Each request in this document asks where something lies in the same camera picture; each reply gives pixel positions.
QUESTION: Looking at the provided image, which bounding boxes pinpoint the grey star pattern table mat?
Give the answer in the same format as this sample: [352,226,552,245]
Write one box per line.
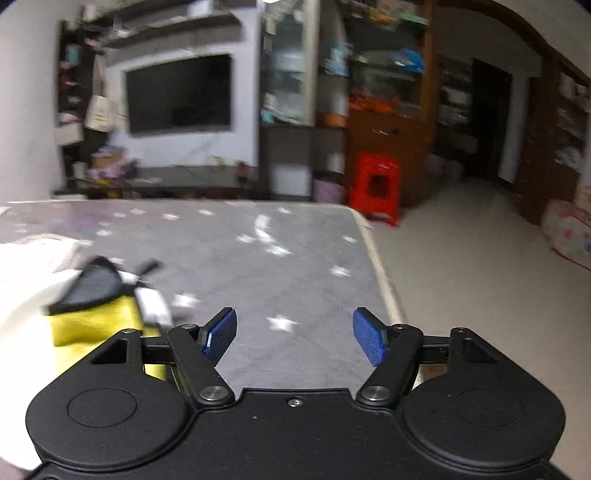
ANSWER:
[1,200,403,390]

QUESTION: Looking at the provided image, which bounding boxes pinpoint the dark shelf cabinet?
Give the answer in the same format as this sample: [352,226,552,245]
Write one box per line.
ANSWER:
[259,1,349,204]

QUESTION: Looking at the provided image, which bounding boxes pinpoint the stacked boxes on console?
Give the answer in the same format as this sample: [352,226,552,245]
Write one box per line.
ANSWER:
[87,147,138,182]

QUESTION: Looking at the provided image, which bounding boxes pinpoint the black wall television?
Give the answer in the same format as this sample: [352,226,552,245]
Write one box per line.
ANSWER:
[125,54,232,136]

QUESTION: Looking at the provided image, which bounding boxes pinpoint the white bowl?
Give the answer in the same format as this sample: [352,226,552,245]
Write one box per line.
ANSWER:
[1,234,79,479]

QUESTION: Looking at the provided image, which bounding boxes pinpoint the red wooden cabinet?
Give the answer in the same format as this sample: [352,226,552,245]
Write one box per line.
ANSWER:
[338,0,438,207]

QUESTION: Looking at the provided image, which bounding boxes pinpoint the dark low tv console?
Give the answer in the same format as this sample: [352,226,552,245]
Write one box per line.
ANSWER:
[52,165,259,200]

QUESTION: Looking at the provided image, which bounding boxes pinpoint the red plastic stool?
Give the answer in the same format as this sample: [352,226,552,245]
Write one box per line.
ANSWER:
[348,152,401,227]

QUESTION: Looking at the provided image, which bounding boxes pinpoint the yellow cleaning cloth black trim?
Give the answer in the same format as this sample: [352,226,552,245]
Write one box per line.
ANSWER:
[43,256,173,373]

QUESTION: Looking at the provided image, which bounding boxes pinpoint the beige tote bag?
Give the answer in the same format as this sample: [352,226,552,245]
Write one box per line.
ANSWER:
[84,54,114,133]

